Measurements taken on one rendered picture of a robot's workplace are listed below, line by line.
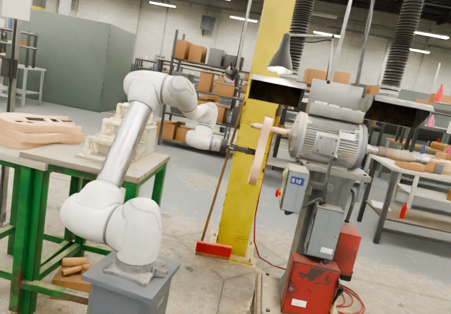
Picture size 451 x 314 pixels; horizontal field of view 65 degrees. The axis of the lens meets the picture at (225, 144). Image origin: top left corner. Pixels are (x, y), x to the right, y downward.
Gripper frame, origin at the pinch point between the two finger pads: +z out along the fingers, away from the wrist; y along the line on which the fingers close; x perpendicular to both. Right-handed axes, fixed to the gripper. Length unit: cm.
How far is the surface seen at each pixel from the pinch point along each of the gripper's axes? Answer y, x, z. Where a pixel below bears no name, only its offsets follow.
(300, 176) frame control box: 42.1, -3.1, 22.6
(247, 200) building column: -85, -48, 4
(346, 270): 13, -51, 63
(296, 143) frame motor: 20.6, 10.7, 19.9
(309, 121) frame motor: 18.3, 23.8, 24.3
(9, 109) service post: -51, -13, -191
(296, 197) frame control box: 41.1, -13.1, 23.5
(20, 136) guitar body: 31, -17, -122
